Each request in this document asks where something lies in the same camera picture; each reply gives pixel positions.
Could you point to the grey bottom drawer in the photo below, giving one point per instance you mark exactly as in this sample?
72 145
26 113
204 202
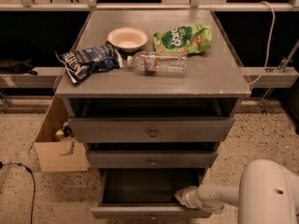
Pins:
148 193

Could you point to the grey top drawer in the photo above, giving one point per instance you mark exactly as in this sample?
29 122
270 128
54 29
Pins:
150 130

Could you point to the black object on ledge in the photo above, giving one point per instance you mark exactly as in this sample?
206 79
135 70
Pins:
16 67

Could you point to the clear plastic water bottle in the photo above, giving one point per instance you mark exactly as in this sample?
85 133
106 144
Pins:
163 64

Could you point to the grey middle drawer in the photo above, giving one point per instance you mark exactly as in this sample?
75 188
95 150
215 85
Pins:
152 159

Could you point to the white paper bowl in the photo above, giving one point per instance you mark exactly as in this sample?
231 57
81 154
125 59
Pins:
127 39

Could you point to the green snack bag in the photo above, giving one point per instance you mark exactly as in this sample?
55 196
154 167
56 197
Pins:
193 39

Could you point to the grey drawer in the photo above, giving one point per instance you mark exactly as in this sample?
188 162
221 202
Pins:
148 193
150 130
152 159

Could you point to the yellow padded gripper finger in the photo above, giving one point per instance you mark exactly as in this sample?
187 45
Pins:
182 195

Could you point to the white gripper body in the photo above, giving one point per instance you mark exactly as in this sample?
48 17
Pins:
192 198

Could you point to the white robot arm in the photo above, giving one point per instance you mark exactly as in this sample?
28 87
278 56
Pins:
268 193

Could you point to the cardboard box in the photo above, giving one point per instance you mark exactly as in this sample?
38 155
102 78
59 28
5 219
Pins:
57 151

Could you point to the metal frame rail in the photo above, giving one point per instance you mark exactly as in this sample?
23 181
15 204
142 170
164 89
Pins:
82 7

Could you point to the grey wooden drawer cabinet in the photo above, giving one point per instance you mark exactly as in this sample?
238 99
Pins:
212 86

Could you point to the blue chip bag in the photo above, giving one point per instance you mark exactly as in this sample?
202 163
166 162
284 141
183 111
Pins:
80 64

